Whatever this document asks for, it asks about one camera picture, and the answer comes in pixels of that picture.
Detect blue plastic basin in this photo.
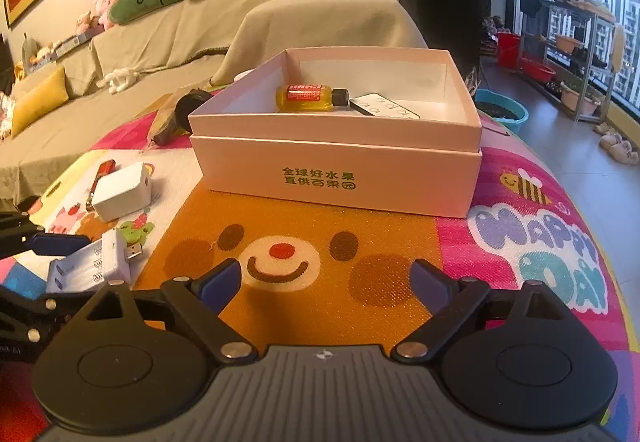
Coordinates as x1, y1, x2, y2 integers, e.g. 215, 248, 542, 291
473, 88, 530, 132

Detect pink plant pot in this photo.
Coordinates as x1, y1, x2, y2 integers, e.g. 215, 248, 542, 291
559, 82, 602, 116

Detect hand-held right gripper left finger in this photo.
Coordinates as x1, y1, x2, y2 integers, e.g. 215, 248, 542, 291
80, 258, 253, 364

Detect red plastic basin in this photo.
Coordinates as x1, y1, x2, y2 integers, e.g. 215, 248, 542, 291
519, 59, 557, 84

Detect colourful cartoon play mat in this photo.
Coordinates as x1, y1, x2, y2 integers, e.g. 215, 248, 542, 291
0, 92, 633, 442

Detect red plastic bucket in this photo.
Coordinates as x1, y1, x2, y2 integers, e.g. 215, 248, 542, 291
496, 32, 522, 70

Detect green plush pillow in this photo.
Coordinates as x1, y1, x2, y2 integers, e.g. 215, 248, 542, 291
108, 0, 186, 26

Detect pink cardboard box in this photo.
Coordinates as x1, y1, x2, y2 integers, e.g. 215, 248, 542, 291
188, 47, 484, 218

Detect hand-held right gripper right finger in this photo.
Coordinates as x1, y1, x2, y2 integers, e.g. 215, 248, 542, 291
391, 259, 568, 363

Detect white power adapter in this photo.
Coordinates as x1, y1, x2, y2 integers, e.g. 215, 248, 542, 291
92, 162, 151, 222

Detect metal shelf rack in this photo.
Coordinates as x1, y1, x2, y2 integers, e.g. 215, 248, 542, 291
519, 0, 619, 124

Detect white remote control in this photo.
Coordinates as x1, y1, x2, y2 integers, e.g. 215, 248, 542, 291
349, 93, 424, 119

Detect yellow oil bottle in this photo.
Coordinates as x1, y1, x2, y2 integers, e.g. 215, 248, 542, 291
275, 83, 350, 114

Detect beige slippers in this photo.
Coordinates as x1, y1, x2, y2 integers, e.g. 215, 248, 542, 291
594, 121, 640, 166

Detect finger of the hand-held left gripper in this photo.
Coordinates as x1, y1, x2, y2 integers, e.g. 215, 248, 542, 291
0, 211, 93, 261
0, 285, 93, 345

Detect pink plush toy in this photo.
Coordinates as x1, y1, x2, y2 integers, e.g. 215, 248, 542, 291
92, 0, 127, 24

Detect white battery charger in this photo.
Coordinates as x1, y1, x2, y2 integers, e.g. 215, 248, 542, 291
46, 228, 146, 294

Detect pink cloth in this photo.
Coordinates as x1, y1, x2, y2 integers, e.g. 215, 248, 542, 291
0, 91, 17, 139

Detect yellow cushion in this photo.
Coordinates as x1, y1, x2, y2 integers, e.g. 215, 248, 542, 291
10, 66, 70, 138

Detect red lighter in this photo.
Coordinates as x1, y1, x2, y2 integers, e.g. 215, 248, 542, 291
86, 161, 117, 211

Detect sofa with beige cover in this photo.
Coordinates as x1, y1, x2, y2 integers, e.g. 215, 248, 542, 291
0, 0, 429, 204

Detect white plush toy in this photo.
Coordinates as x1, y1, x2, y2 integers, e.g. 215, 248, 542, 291
103, 67, 141, 94

